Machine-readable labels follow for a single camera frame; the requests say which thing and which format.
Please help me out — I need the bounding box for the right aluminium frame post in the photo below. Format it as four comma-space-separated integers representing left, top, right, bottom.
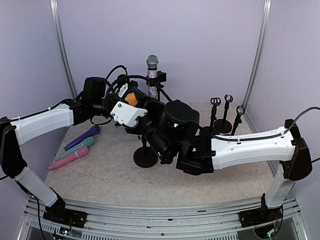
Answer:
241, 0, 272, 110

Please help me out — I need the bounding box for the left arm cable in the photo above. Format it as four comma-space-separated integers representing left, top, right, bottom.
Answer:
104, 65, 130, 88

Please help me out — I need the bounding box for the purple microphone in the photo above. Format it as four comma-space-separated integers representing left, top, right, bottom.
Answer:
63, 125, 101, 151

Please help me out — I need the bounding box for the pink microphone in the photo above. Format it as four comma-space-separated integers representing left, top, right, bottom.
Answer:
48, 146, 89, 171

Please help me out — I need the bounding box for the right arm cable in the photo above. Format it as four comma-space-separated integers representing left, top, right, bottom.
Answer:
284, 106, 320, 131

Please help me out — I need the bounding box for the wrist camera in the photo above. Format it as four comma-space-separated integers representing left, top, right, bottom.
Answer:
110, 101, 148, 128
118, 83, 128, 98

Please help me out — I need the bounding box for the black stand of rhinestone microphone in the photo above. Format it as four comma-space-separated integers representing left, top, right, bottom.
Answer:
152, 70, 167, 100

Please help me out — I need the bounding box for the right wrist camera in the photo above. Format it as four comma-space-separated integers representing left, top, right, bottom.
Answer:
110, 101, 148, 128

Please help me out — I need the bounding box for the black stand of purple microphone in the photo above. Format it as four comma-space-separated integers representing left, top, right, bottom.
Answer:
213, 94, 234, 134

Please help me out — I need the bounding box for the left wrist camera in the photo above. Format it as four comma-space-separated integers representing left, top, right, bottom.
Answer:
118, 83, 128, 98

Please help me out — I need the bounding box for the orange microphone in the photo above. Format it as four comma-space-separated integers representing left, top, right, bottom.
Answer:
125, 92, 139, 107

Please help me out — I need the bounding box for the black stand of teal microphone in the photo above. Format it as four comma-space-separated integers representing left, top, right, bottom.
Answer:
230, 106, 246, 136

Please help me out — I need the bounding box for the teal microphone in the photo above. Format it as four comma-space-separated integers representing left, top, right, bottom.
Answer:
54, 136, 95, 162

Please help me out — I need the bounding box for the front aluminium rail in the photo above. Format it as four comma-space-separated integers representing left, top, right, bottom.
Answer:
13, 197, 311, 240

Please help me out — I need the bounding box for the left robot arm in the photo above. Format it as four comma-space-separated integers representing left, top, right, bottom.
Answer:
0, 75, 130, 228

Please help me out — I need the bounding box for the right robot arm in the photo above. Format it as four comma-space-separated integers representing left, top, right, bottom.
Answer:
125, 93, 313, 227

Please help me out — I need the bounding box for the black stand of pink microphone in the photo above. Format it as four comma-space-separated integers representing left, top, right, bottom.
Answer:
204, 97, 221, 135

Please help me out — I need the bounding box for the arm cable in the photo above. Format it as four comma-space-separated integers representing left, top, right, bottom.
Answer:
104, 65, 130, 88
284, 106, 320, 131

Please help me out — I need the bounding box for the black stand of orange microphone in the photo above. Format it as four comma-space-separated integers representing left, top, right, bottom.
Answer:
133, 135, 158, 168

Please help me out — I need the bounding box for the rhinestone silver microphone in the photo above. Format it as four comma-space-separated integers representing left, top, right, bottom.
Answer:
146, 54, 159, 98

